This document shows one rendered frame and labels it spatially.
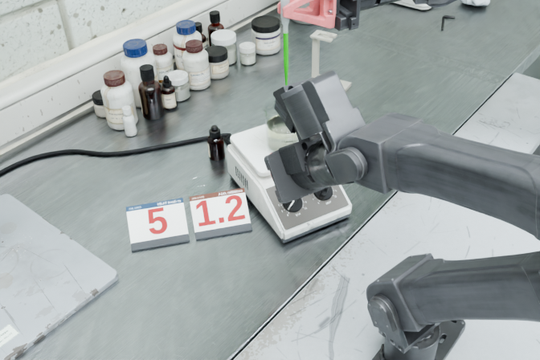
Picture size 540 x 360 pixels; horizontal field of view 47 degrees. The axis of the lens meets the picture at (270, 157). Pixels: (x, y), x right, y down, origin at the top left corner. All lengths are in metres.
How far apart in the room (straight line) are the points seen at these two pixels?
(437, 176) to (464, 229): 0.44
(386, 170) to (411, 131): 0.05
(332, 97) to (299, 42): 0.85
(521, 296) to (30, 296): 0.65
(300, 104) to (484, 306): 0.28
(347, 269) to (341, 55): 0.67
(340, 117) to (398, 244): 0.35
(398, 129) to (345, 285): 0.34
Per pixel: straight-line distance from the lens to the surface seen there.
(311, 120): 0.69
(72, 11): 1.31
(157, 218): 0.99
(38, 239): 1.03
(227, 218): 0.99
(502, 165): 0.55
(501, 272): 0.61
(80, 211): 1.07
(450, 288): 0.66
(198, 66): 1.31
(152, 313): 0.89
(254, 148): 1.01
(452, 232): 1.01
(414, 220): 1.02
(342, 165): 0.64
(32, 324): 0.92
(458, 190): 0.58
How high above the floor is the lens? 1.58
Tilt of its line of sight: 37 degrees down
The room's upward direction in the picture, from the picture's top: 2 degrees counter-clockwise
